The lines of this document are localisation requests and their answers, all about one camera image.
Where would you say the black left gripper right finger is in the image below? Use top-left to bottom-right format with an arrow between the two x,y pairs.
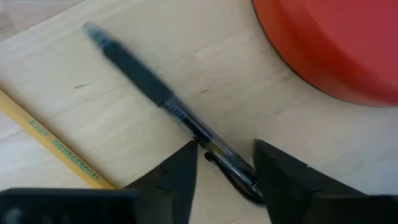
253,139 -> 398,224

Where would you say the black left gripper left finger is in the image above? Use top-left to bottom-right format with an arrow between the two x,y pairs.
124,139 -> 198,224

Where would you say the black pen rubber grip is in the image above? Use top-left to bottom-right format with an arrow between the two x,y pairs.
82,21 -> 265,205

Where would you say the yellow pencil green print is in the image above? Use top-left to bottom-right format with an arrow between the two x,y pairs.
0,90 -> 116,190

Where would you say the red desk lamp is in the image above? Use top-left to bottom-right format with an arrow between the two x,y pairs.
251,0 -> 398,108

